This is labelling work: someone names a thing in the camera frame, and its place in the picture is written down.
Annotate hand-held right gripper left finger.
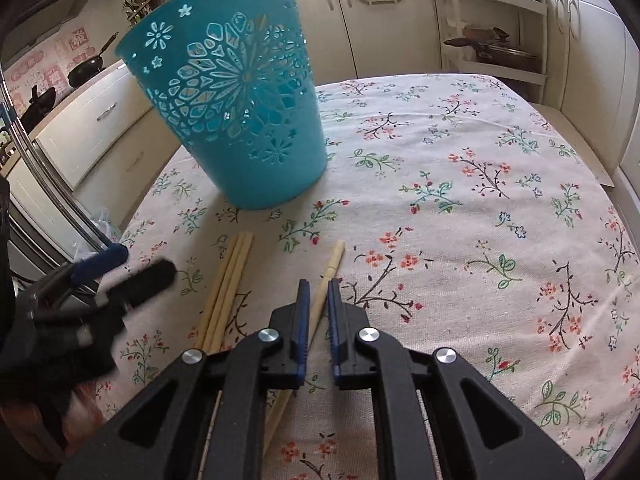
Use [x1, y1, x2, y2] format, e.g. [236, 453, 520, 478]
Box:
[55, 279, 312, 480]

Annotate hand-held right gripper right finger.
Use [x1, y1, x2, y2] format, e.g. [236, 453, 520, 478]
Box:
[327, 279, 586, 480]

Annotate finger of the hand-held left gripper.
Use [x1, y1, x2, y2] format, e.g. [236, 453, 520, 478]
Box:
[97, 259, 178, 318]
[70, 244, 130, 288]

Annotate single wooden chopstick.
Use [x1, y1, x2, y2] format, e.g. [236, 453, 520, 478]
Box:
[262, 239, 347, 457]

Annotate blue perforated basket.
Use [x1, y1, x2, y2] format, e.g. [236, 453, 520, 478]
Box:
[115, 0, 329, 211]

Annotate clear plastic bag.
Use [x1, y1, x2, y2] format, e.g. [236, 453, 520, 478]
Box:
[75, 207, 121, 261]

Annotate floral tablecloth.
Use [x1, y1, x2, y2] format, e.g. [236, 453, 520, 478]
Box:
[95, 74, 640, 480]

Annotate black frying pan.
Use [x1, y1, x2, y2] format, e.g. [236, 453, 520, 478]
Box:
[22, 85, 58, 131]

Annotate black wok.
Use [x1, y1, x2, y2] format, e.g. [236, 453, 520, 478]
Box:
[67, 32, 119, 88]

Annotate lidded frying pan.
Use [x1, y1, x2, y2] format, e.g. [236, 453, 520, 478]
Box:
[442, 27, 543, 73]

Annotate white trolley rack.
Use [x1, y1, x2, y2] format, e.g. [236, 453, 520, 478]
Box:
[436, 0, 549, 101]

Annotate sliding door frame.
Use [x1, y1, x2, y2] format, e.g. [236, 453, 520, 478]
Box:
[0, 65, 111, 261]

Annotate pink wall stickers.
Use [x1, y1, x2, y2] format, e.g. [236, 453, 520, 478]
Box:
[5, 25, 96, 111]

